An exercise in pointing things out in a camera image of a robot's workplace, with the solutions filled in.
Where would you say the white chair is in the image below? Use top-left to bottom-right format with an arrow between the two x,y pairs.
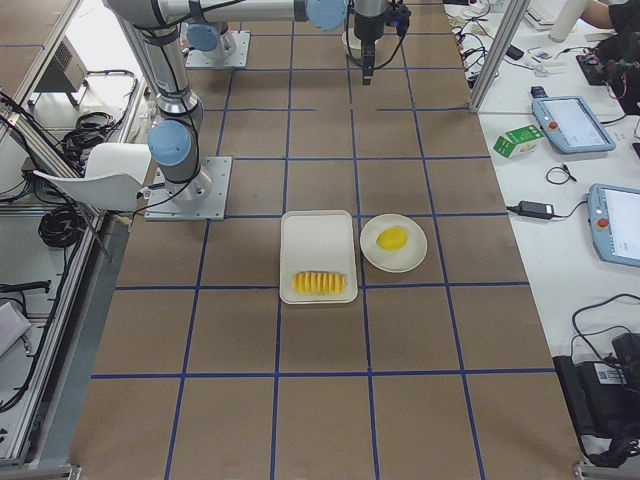
34,143 -> 151,212

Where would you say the yellow lemon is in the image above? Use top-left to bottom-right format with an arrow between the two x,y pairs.
376,227 -> 408,251

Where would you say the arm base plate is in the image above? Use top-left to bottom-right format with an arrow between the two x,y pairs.
144,156 -> 232,221
186,25 -> 251,70

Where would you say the blue teach pendant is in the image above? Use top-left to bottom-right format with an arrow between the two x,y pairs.
587,184 -> 639,267
531,96 -> 616,154

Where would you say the blue teach pendant far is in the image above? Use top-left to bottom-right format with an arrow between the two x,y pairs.
531,96 -> 616,154

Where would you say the black power adapter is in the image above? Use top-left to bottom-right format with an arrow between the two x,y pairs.
518,201 -> 555,220

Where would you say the white round plate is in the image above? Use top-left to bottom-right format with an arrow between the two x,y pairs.
360,214 -> 428,273

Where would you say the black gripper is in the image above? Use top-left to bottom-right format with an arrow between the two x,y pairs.
361,40 -> 376,85

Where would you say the green white box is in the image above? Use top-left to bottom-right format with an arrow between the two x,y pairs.
493,125 -> 544,159

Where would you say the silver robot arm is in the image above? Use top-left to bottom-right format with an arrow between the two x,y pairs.
185,1 -> 391,85
104,1 -> 347,202

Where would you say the aluminium frame post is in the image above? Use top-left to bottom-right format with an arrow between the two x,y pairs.
469,0 -> 529,113

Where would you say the white rectangular tray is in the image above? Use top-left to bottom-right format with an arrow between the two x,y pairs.
279,210 -> 358,305

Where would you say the white ceramic bowl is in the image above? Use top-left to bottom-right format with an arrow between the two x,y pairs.
341,28 -> 361,59

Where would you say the blue teach pendant near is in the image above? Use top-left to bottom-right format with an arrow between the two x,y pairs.
587,184 -> 639,267

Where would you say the sliced yellow fruit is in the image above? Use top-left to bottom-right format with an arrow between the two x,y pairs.
292,271 -> 346,296

